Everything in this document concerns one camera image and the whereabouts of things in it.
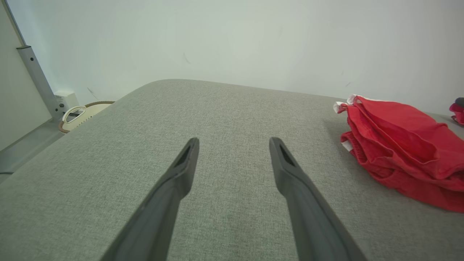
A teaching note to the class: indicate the red jersey with white trim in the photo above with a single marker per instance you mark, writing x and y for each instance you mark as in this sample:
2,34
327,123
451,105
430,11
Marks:
458,114

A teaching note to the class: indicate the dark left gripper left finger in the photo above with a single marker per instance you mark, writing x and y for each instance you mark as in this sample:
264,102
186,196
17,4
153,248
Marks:
159,217

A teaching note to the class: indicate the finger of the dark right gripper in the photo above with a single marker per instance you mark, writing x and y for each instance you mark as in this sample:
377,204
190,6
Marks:
460,101

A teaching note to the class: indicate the white wall box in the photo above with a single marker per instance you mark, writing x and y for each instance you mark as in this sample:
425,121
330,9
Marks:
69,98

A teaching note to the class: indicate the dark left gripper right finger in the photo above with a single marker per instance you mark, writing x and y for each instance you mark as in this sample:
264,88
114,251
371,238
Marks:
311,217

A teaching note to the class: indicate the grey metal post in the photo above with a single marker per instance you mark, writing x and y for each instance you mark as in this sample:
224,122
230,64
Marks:
38,79

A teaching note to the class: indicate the red shorts with white stripe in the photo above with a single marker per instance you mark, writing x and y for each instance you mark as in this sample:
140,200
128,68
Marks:
406,152

